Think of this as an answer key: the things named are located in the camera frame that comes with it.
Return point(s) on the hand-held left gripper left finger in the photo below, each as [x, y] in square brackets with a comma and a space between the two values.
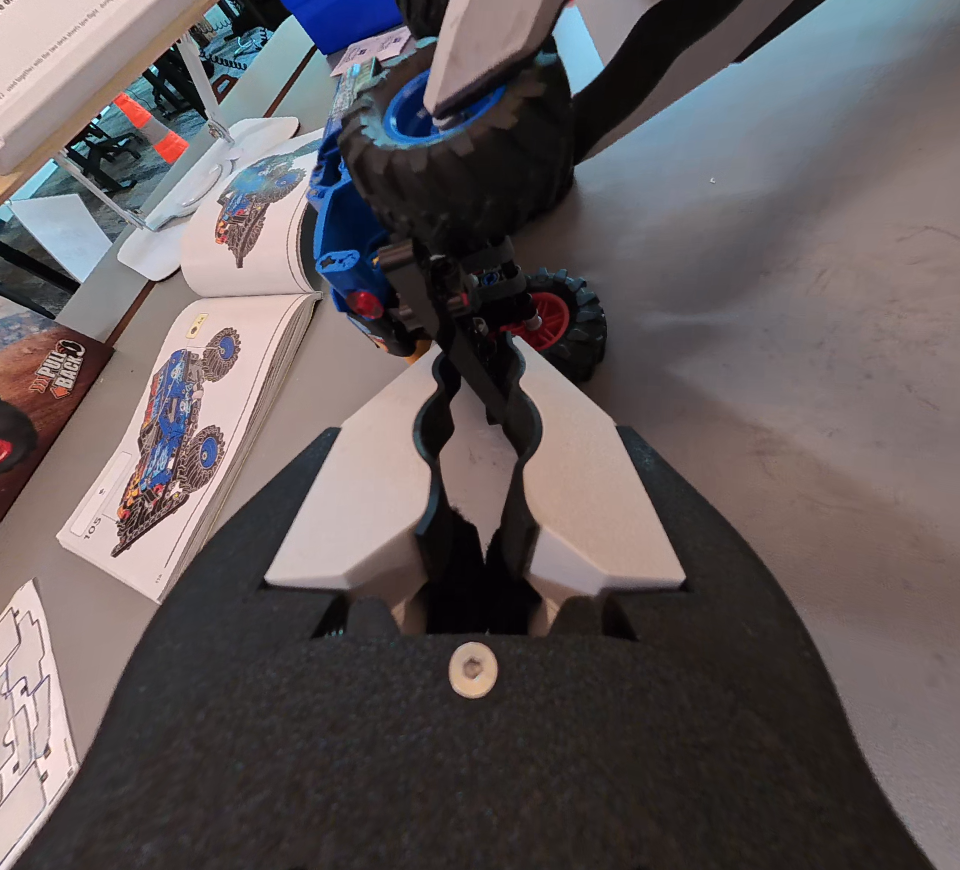
[360, 502]

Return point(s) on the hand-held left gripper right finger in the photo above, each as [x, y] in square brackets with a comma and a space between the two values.
[592, 502]

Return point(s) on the blue lego monster truck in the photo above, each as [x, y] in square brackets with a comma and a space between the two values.
[450, 180]

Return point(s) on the open lego instruction booklet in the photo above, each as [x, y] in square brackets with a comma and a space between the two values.
[247, 255]

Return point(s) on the brown printed lego box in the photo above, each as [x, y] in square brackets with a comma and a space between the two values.
[52, 375]

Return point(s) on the small white label card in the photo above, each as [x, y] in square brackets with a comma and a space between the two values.
[367, 52]

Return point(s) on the black tyre red rim wheel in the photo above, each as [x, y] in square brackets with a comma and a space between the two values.
[583, 330]

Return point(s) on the white sign stand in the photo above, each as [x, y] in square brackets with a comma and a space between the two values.
[150, 255]

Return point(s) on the orange traffic cone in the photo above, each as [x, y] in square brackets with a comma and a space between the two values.
[161, 139]

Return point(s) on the white sticker sheet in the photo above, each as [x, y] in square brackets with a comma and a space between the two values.
[30, 697]

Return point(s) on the white printed instruction sign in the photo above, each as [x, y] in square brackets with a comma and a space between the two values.
[90, 7]

